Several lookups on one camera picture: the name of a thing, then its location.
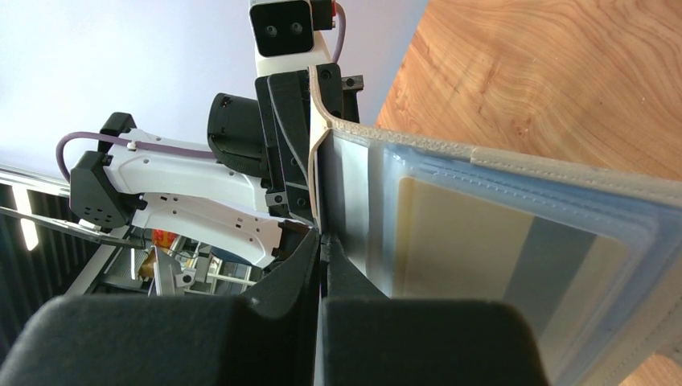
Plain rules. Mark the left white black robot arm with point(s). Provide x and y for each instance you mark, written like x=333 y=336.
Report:
x=244 y=190

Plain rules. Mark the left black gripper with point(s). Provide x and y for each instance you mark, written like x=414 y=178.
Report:
x=268 y=137

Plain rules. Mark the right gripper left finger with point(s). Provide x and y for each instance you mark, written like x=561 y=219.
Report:
x=264 y=336

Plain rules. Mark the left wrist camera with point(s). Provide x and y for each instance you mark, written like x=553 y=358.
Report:
x=289 y=34

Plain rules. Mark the white leather card holder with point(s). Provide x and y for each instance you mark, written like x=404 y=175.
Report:
x=591 y=258

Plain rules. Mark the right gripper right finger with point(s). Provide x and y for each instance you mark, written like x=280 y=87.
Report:
x=369 y=338

